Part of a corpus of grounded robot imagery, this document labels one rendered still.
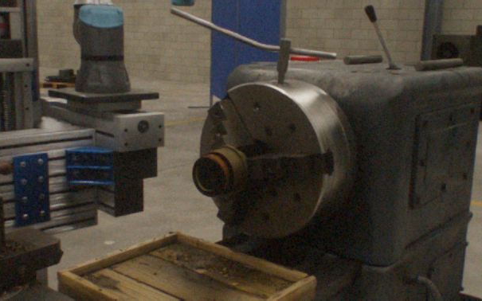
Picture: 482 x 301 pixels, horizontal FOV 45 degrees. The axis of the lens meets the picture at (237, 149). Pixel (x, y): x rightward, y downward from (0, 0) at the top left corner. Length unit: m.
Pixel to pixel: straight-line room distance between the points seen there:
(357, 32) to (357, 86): 11.03
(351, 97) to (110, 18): 0.71
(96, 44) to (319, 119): 0.73
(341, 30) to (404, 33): 1.36
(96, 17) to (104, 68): 0.13
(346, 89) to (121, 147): 0.59
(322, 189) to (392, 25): 10.88
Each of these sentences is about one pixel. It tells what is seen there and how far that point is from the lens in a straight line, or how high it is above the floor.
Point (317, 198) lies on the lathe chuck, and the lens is 1.09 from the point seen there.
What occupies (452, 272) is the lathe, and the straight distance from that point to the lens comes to 1.68.
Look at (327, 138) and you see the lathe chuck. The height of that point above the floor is 1.15.
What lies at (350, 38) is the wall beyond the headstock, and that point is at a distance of 12.31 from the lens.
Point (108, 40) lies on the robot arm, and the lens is 1.61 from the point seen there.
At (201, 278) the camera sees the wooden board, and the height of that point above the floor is 0.89.
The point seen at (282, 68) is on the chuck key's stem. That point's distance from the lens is 1.15.
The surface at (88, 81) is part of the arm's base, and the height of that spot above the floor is 1.19.
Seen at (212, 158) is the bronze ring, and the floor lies 1.11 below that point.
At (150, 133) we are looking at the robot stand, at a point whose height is 1.07.
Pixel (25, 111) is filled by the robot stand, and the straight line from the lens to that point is 1.62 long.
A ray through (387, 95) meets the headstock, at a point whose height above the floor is 1.22.
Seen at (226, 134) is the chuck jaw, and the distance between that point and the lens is 1.11.
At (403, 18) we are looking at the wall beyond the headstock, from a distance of 11.83.
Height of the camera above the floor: 1.34
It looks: 12 degrees down
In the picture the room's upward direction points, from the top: 1 degrees clockwise
